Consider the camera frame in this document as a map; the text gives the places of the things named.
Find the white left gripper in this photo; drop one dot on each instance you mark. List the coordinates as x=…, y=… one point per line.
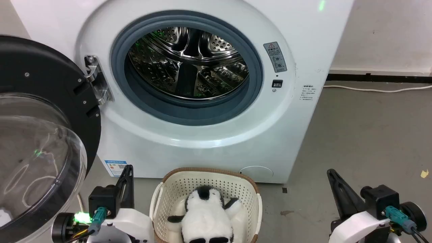
x=131, y=224

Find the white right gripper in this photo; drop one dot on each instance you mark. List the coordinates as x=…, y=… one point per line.
x=357, y=227

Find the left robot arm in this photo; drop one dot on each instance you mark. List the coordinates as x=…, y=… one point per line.
x=65, y=227

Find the white front-load washing machine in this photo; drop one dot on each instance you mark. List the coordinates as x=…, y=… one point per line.
x=216, y=148

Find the black washer door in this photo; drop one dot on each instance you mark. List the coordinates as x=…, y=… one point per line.
x=40, y=84

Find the steel washing machine drum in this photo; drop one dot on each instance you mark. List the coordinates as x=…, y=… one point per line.
x=189, y=64

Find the blue and white label sticker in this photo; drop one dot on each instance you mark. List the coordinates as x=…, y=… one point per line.
x=114, y=167

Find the cream perforated laundry basket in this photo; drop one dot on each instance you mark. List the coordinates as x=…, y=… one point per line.
x=175, y=189

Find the yellow paper scrap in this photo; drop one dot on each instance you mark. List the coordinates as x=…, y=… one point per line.
x=424, y=173

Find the black and white penguin plush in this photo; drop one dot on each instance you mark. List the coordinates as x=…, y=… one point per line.
x=206, y=216

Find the round white filter cover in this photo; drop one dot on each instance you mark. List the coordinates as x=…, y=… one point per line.
x=256, y=172

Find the grey rubber door gasket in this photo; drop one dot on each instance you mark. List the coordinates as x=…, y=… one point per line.
x=189, y=113

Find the metal door hinge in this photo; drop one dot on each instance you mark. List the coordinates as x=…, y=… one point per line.
x=98, y=82

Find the grey warning sticker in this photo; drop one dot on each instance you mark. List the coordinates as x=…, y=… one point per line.
x=277, y=57

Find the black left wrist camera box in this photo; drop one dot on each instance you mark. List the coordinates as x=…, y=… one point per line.
x=103, y=200

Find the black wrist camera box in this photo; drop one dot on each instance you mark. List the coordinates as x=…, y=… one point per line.
x=103, y=200
x=379, y=199

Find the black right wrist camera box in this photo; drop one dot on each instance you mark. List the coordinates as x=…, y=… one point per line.
x=379, y=199

